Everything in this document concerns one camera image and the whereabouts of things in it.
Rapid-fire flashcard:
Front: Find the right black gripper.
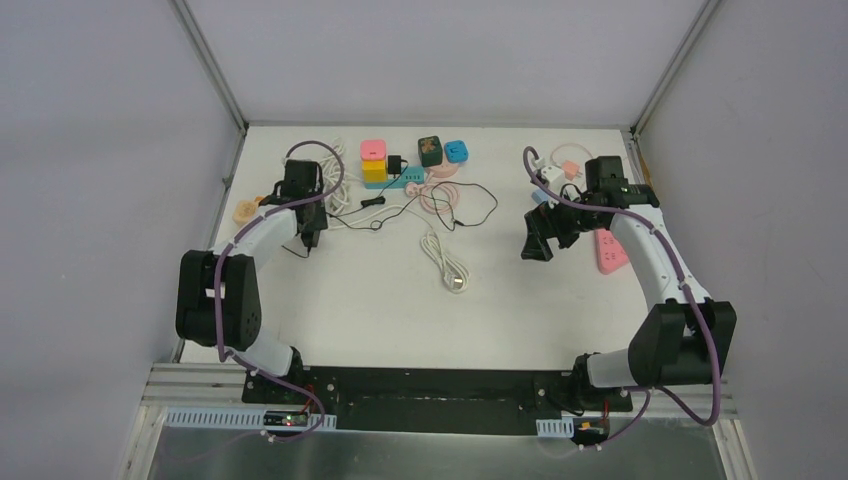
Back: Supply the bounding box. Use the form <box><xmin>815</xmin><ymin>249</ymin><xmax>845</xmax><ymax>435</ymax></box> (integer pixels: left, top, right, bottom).
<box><xmin>522</xmin><ymin>186</ymin><xmax>604</xmax><ymax>262</ymax></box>

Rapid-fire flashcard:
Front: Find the pink charger plug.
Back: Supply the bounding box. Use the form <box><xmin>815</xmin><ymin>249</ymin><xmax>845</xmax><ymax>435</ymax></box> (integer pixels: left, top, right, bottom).
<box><xmin>562</xmin><ymin>160</ymin><xmax>583</xmax><ymax>181</ymax></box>

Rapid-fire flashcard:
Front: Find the pink triangular power strip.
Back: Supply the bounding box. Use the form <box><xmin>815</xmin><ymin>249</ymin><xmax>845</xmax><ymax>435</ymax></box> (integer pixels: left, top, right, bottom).
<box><xmin>594</xmin><ymin>229</ymin><xmax>630</xmax><ymax>275</ymax></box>

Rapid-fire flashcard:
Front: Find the blue charger plug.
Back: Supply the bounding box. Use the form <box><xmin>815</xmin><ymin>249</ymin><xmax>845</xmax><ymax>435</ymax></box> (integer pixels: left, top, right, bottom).
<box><xmin>531</xmin><ymin>190</ymin><xmax>549</xmax><ymax>204</ymax></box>

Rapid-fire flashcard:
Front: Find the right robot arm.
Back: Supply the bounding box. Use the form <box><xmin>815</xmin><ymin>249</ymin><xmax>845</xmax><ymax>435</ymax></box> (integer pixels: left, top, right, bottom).
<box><xmin>521</xmin><ymin>147</ymin><xmax>737</xmax><ymax>410</ymax></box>

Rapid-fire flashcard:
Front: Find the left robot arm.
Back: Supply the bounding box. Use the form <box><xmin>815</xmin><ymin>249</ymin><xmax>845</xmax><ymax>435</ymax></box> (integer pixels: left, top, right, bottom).
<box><xmin>175</xmin><ymin>160</ymin><xmax>328</xmax><ymax>405</ymax></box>

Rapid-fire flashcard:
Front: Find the small black plug adapter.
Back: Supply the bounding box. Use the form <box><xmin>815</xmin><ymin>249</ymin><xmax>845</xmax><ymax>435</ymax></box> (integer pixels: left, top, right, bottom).
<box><xmin>386</xmin><ymin>155</ymin><xmax>409</xmax><ymax>177</ymax></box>

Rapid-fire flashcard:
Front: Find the pink round socket base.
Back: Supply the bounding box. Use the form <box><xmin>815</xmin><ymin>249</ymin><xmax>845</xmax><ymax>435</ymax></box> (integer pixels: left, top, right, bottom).
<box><xmin>427</xmin><ymin>163</ymin><xmax>459</xmax><ymax>179</ymax></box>

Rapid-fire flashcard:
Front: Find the beige cube adapter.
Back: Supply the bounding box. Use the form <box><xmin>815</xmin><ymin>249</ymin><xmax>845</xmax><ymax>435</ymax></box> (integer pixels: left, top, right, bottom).
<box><xmin>232</xmin><ymin>200</ymin><xmax>259</xmax><ymax>228</ymax></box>

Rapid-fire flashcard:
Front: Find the yellow cube adapter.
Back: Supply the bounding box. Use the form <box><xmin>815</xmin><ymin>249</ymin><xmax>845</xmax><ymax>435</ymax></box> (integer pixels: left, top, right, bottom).
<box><xmin>361</xmin><ymin>159</ymin><xmax>388</xmax><ymax>184</ymax></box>

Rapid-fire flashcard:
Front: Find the pink cube adapter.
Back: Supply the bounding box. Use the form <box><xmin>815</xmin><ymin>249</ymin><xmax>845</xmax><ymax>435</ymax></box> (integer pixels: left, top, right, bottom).
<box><xmin>359</xmin><ymin>139</ymin><xmax>387</xmax><ymax>162</ymax></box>

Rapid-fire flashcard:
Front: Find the blue cube adapter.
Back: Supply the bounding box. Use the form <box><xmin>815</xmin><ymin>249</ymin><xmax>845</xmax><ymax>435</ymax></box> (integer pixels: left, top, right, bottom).
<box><xmin>443</xmin><ymin>140</ymin><xmax>469</xmax><ymax>164</ymax></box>

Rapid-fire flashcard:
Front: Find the dark green cube adapter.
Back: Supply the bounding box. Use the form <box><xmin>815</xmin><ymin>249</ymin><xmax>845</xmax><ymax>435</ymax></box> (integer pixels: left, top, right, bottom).
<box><xmin>417</xmin><ymin>135</ymin><xmax>444</xmax><ymax>168</ymax></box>

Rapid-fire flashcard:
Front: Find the white bundled cable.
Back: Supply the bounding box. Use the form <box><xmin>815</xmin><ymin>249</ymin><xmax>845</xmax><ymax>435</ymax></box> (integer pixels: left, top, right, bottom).
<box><xmin>311</xmin><ymin>137</ymin><xmax>356</xmax><ymax>215</ymax></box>

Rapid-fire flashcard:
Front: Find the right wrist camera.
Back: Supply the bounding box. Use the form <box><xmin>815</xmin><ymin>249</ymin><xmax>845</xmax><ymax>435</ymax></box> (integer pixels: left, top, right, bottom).
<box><xmin>534</xmin><ymin>158</ymin><xmax>567</xmax><ymax>195</ymax></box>

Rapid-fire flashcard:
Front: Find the black thin cable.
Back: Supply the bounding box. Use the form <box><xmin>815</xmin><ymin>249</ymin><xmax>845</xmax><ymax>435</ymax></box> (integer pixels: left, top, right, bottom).
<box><xmin>281</xmin><ymin>165</ymin><xmax>499</xmax><ymax>260</ymax></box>

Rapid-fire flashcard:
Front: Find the thin pink charging cable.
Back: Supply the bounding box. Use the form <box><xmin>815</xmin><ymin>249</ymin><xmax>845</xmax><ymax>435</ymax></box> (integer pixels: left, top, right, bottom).
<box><xmin>549</xmin><ymin>142</ymin><xmax>598</xmax><ymax>167</ymax></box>

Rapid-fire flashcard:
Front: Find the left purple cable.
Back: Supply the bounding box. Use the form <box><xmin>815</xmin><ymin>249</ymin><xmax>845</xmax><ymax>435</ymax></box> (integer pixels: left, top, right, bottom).
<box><xmin>213</xmin><ymin>140</ymin><xmax>347</xmax><ymax>444</ymax></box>

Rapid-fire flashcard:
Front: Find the purple cable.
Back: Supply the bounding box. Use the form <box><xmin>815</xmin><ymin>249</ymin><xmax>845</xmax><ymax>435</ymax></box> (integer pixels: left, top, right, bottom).
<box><xmin>521</xmin><ymin>145</ymin><xmax>723</xmax><ymax>453</ymax></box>
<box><xmin>213</xmin><ymin>140</ymin><xmax>347</xmax><ymax>444</ymax></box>

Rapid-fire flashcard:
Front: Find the white coiled power cable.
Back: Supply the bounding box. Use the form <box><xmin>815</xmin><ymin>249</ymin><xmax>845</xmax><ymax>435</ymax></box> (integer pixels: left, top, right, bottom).
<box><xmin>419</xmin><ymin>230</ymin><xmax>472</xmax><ymax>294</ymax></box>

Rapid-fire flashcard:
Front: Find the pink coiled cable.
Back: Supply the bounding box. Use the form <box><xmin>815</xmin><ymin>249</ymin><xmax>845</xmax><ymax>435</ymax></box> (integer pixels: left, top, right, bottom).
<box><xmin>405</xmin><ymin>180</ymin><xmax>465</xmax><ymax>216</ymax></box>

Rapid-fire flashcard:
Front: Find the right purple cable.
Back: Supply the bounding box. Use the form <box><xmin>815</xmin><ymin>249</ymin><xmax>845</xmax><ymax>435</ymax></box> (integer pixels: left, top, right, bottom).
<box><xmin>521</xmin><ymin>145</ymin><xmax>723</xmax><ymax>453</ymax></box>

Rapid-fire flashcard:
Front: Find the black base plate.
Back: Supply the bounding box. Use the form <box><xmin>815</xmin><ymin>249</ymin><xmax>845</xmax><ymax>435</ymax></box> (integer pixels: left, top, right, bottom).
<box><xmin>241</xmin><ymin>365</ymin><xmax>634</xmax><ymax>437</ymax></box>

